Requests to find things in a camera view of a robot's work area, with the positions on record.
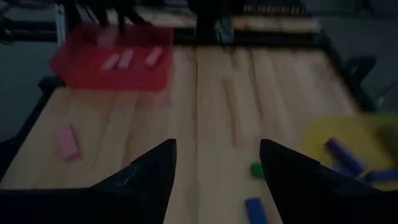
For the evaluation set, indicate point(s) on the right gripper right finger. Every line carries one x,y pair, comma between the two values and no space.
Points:
326,199

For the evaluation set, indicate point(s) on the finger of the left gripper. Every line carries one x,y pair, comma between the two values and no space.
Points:
101,18
122,21

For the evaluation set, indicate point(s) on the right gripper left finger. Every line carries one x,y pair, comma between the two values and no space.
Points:
93,205

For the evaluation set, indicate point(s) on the blue wooden block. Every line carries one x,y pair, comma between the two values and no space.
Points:
339,170
343,155
256,211
381,176

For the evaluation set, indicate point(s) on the pink wooden block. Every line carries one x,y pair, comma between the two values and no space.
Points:
110,62
154,56
126,59
68,144

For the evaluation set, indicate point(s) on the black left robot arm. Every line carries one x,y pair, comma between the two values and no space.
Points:
205,18

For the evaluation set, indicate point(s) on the red translucent plastic bin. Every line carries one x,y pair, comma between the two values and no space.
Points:
81,74

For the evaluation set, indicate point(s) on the yellow translucent plastic bin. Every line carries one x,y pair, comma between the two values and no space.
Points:
351,130

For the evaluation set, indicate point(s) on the green wooden block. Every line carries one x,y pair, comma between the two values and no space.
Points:
257,170

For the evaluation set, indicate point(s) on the grey laptop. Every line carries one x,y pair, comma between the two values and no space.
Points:
273,9

